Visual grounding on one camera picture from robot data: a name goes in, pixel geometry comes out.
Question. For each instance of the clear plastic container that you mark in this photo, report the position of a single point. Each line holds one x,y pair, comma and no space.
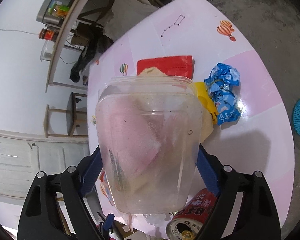
174,113

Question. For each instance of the silver rice cooker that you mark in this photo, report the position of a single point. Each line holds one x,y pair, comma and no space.
47,13

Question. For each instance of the crumpled blue wrapper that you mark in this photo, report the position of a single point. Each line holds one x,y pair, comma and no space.
222,80

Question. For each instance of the red foil snack bag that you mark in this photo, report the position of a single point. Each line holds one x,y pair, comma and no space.
170,65

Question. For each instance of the wooden chair black seat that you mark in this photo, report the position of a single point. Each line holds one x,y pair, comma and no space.
74,118

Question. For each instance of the yellow wrapper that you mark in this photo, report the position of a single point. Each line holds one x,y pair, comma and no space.
206,101

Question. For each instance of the pink paper sheet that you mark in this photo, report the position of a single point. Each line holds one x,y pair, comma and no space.
133,144

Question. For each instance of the pickle jar green label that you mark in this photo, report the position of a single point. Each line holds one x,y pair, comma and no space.
58,10

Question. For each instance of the red lidded jar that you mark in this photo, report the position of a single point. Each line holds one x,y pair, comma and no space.
47,34

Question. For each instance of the red drink can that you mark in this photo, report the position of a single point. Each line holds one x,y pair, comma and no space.
187,222

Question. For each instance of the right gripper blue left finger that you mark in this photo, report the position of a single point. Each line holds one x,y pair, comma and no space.
54,206

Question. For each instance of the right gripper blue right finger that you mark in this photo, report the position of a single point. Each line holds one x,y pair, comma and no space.
257,217

